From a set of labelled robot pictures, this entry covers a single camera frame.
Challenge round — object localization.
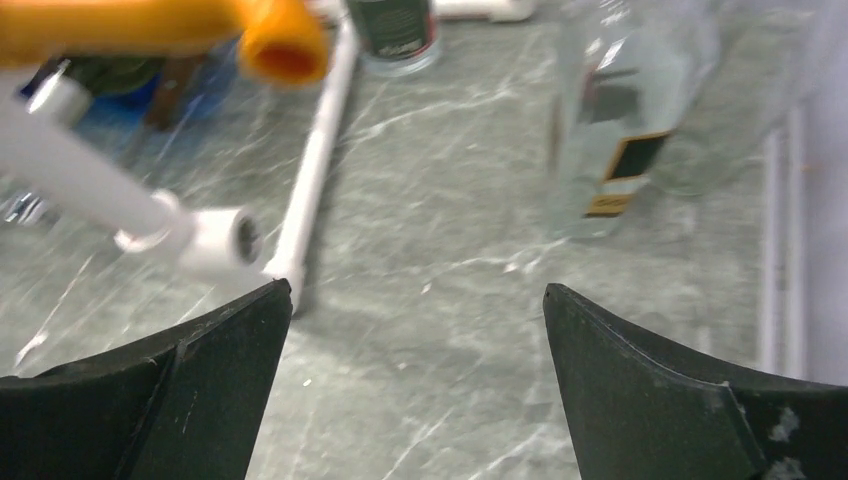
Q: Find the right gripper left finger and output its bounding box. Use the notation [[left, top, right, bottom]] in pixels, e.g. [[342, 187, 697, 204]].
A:
[[1, 280, 293, 479]]

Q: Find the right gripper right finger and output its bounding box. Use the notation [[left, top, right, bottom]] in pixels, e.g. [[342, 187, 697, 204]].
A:
[[543, 283, 847, 480]]

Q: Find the clear bottle black cap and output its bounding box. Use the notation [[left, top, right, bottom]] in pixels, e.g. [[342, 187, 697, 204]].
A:
[[547, 1, 719, 239]]

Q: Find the wide clear jar bottle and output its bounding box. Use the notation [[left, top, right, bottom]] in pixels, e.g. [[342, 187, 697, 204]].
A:
[[650, 1, 823, 196]]

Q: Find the brown wooden wine rack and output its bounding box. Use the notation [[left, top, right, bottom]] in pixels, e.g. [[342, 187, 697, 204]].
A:
[[143, 53, 208, 131]]

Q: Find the green wine bottle silver cap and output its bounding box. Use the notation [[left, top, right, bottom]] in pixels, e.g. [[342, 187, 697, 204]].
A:
[[20, 56, 165, 128]]

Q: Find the standing clear flask bottle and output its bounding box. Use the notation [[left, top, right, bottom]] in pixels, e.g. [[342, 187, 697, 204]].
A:
[[345, 0, 441, 78]]

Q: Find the orange pipe tap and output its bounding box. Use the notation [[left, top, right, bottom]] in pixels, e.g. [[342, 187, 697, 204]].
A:
[[1, 0, 330, 86]]

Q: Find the white PVC pipe frame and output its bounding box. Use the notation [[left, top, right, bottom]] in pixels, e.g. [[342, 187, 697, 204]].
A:
[[0, 0, 538, 316]]

